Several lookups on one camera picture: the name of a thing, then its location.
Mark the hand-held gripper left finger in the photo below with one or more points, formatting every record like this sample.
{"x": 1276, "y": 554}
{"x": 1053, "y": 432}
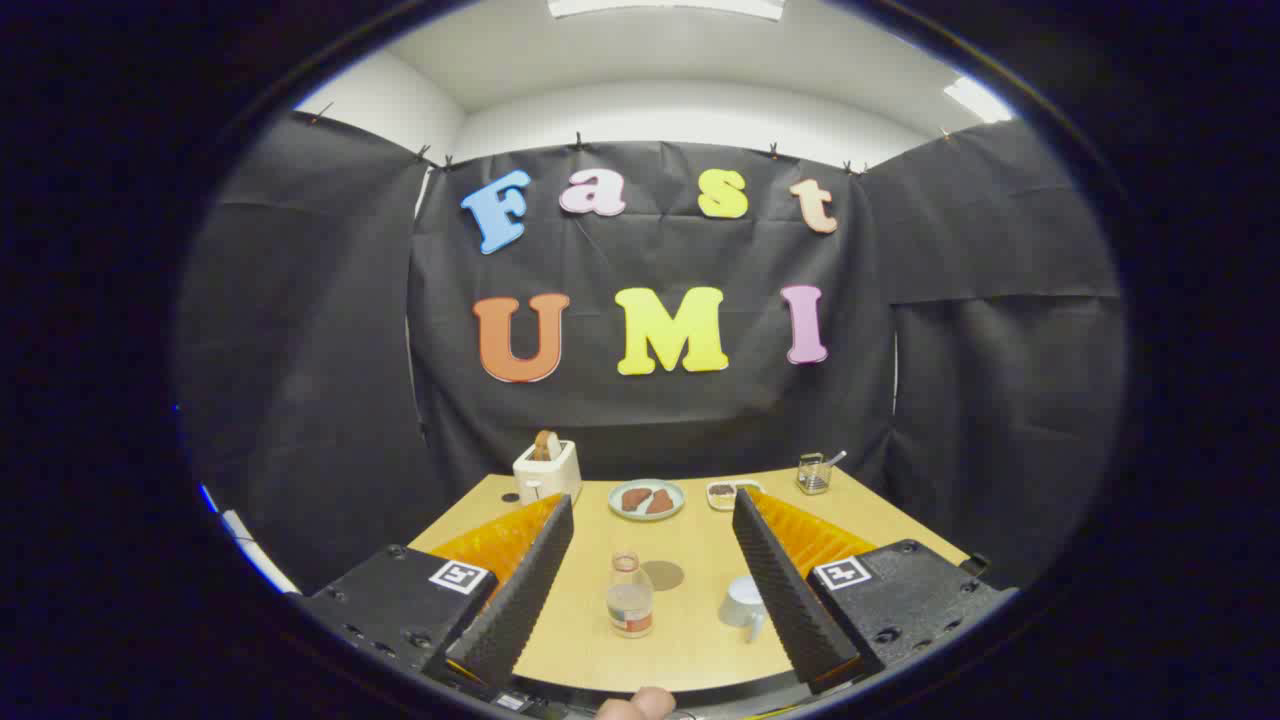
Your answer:
{"x": 525, "y": 590}

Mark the toast slice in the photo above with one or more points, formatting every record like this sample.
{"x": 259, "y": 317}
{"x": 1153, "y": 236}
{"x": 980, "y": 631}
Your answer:
{"x": 546, "y": 445}

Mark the small ceiling light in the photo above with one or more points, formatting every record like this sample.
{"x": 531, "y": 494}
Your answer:
{"x": 978, "y": 100}

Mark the white divided snack dish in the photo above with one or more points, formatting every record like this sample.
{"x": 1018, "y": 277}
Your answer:
{"x": 720, "y": 492}

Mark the long ceiling light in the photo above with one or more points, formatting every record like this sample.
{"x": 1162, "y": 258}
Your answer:
{"x": 665, "y": 8}

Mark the clear plastic juice bottle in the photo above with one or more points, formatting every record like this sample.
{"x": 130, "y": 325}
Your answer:
{"x": 630, "y": 600}

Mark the cream toaster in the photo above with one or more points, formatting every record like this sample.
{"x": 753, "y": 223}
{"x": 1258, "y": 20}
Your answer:
{"x": 545, "y": 480}

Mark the white cup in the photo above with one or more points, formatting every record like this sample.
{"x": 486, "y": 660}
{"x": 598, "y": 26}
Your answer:
{"x": 743, "y": 603}

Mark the round brown coaster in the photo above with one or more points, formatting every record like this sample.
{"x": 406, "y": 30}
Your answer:
{"x": 668, "y": 576}

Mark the pale green plate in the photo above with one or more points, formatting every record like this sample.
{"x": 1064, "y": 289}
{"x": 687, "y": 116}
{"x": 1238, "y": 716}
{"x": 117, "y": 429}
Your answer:
{"x": 616, "y": 500}

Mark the black table edge clamp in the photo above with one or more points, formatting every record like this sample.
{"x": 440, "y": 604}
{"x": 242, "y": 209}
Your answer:
{"x": 975, "y": 564}

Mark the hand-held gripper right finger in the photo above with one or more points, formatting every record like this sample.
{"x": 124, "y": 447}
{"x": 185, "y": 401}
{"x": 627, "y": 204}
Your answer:
{"x": 790, "y": 590}

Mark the brown meat piece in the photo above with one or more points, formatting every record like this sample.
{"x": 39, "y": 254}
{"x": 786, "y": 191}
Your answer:
{"x": 661, "y": 503}
{"x": 635, "y": 498}

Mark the wooden table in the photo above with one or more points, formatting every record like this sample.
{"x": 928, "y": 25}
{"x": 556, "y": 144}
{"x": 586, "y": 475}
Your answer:
{"x": 700, "y": 550}

